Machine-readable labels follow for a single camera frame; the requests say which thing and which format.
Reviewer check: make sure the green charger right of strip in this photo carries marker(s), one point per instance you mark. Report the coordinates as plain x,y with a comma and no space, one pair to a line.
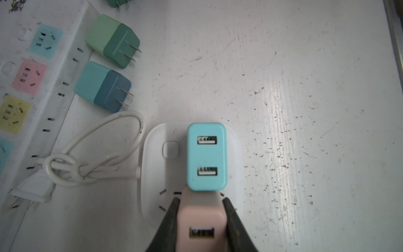
117,3

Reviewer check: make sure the white square power strip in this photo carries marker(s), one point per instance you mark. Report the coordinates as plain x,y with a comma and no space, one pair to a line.
163,171

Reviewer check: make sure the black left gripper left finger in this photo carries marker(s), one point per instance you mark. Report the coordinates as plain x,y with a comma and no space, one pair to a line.
166,235

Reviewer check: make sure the white long power strip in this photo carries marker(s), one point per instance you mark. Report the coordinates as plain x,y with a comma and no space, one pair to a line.
43,53

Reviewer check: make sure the light green charger near strip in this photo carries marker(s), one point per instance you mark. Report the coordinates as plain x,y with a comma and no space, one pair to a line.
114,40

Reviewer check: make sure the pink charger plug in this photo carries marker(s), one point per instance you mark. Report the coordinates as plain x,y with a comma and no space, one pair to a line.
201,222

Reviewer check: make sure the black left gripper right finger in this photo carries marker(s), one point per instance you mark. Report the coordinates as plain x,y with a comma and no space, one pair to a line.
238,239

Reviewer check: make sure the teal charger near strip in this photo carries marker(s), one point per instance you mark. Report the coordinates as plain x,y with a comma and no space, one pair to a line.
103,87

